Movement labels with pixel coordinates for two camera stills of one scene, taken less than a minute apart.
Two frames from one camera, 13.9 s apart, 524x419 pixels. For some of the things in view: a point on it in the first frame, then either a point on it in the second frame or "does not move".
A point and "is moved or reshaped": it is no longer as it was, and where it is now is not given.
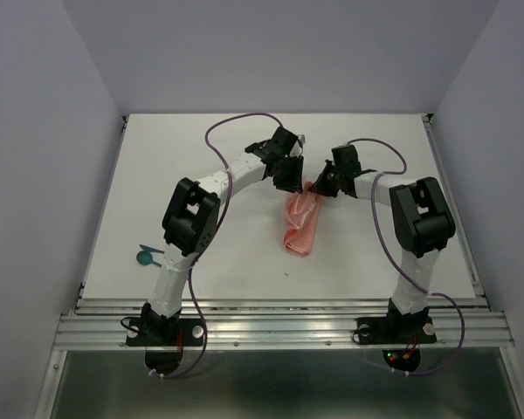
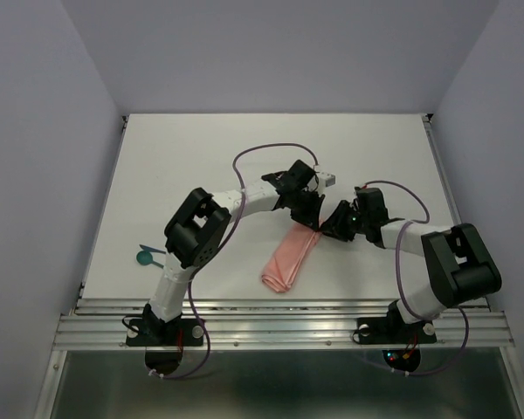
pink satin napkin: (301, 211) is moved or reshaped
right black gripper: (320, 187) → (333, 224)
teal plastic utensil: (151, 249) does not move
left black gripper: (294, 183) → (311, 218)
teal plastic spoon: (145, 257) does not move
